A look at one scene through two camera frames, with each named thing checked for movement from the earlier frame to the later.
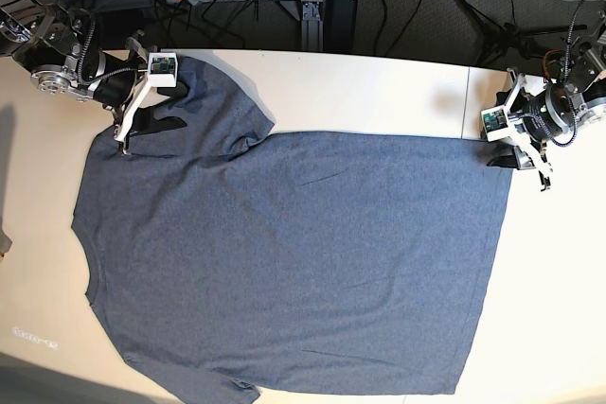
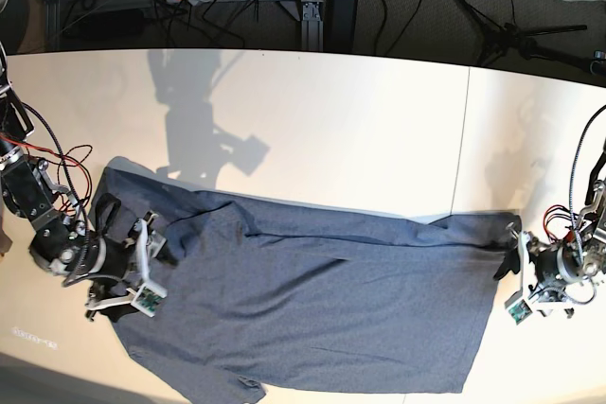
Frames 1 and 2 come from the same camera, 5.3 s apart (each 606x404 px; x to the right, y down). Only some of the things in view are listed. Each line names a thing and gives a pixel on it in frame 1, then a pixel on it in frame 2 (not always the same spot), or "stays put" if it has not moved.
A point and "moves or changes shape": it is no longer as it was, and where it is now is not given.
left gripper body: x=112 y=81 → x=109 y=267
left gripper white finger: x=122 y=129 → x=113 y=301
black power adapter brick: x=340 y=21 stays put
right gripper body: x=543 y=116 → x=549 y=287
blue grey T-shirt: x=223 y=248 moves or changes shape
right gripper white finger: x=525 y=145 → x=523 y=293
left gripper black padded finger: x=145 y=122 → x=140 y=227
